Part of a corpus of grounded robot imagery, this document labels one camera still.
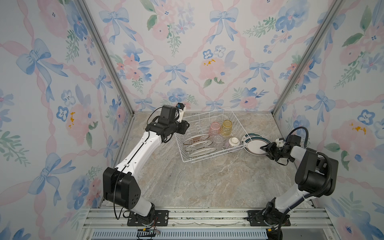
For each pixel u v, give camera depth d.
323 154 0.50
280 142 0.89
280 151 0.81
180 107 0.72
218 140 0.91
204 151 0.80
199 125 1.09
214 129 0.98
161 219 0.74
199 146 0.93
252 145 1.01
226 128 0.98
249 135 1.04
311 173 0.49
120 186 0.42
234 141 0.95
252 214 0.75
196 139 0.98
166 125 0.61
